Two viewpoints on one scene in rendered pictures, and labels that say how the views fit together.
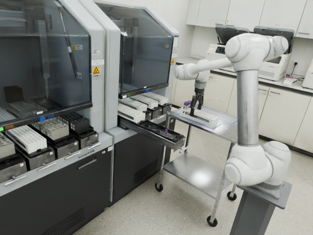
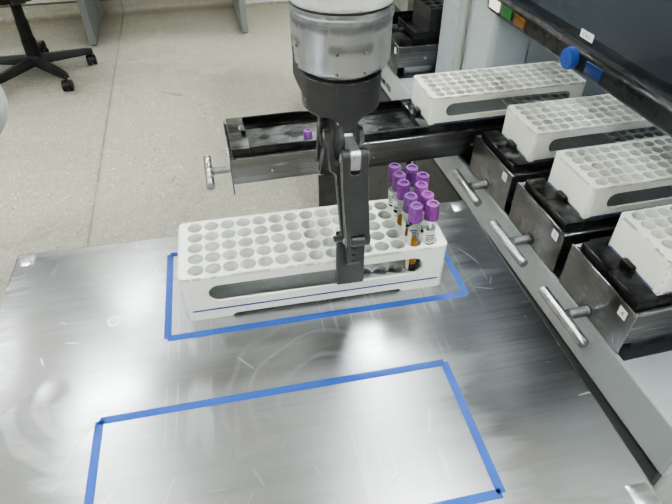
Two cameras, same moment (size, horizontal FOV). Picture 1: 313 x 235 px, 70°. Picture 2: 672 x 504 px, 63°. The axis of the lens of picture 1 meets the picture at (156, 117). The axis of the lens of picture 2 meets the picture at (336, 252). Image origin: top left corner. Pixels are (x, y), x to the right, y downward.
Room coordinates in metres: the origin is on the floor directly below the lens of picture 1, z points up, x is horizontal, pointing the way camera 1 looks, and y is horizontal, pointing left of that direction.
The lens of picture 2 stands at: (2.02, -0.68, 1.28)
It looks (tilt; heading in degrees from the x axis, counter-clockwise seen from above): 41 degrees down; 131
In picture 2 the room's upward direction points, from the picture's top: straight up
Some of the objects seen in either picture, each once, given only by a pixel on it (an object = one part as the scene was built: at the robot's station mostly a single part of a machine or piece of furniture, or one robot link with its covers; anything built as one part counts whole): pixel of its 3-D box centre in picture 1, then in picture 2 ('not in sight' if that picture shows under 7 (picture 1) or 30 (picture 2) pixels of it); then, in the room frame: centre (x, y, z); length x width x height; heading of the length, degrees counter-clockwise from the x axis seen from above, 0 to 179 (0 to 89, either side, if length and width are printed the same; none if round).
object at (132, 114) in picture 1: (126, 113); (496, 94); (1.61, 0.23, 0.83); 0.30 x 0.10 x 0.06; 55
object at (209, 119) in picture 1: (198, 115); (311, 254); (1.68, -0.33, 0.85); 0.30 x 0.10 x 0.06; 53
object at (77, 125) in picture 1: (81, 125); (425, 15); (1.29, 0.47, 0.85); 0.12 x 0.02 x 0.06; 145
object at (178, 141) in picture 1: (143, 127); (401, 131); (1.51, 0.09, 0.78); 0.73 x 0.14 x 0.09; 55
